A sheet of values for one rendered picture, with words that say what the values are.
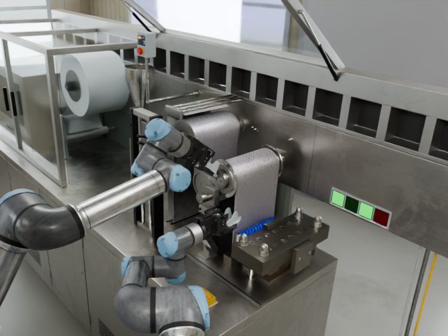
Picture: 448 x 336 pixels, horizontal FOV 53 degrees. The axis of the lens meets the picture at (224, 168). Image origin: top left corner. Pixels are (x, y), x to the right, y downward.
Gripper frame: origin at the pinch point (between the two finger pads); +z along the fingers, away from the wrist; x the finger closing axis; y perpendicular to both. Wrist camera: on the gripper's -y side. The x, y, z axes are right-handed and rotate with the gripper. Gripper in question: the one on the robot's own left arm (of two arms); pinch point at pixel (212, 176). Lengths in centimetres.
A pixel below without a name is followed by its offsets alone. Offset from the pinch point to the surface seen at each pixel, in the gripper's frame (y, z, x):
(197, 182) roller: -4.3, 9.5, 14.1
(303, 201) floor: 39, 245, 107
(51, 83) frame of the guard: 2, -25, 94
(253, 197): 1.5, 17.5, -8.0
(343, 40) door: 161, 160, 98
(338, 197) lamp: 17.4, 32.7, -31.8
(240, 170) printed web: 7.0, 4.4, -6.5
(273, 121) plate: 33.7, 20.1, 4.1
